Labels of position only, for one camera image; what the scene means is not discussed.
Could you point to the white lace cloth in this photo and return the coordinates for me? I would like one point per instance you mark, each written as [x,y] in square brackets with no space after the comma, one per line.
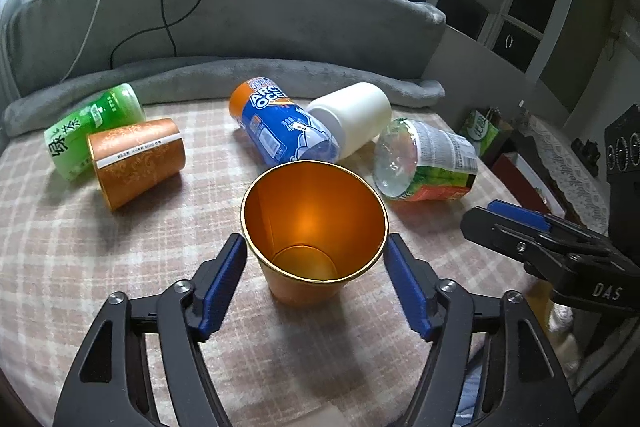
[565,167]

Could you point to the green tea cup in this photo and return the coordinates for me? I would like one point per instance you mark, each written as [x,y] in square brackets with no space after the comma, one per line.
[92,122]

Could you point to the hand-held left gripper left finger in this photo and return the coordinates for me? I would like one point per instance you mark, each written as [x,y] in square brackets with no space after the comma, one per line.
[222,289]

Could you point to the orange patterned cup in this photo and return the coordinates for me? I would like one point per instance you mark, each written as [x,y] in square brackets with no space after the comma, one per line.
[137,162]

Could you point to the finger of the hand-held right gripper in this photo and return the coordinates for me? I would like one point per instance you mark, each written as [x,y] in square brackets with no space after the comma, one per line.
[500,237]
[517,213]

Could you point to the clear cup with green label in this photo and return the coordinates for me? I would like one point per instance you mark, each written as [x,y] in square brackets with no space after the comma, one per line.
[430,162]

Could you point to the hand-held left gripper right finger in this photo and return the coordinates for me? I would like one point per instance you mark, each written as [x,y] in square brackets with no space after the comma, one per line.
[407,289]

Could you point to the green carton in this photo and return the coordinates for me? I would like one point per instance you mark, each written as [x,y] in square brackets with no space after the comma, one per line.
[482,132]

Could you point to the plain orange cup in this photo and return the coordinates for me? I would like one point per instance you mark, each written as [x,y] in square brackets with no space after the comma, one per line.
[310,227]

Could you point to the white cup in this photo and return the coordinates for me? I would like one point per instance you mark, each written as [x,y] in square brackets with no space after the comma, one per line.
[357,114]

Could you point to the white framed glass door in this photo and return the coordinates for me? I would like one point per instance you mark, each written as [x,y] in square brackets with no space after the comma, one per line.
[505,2]

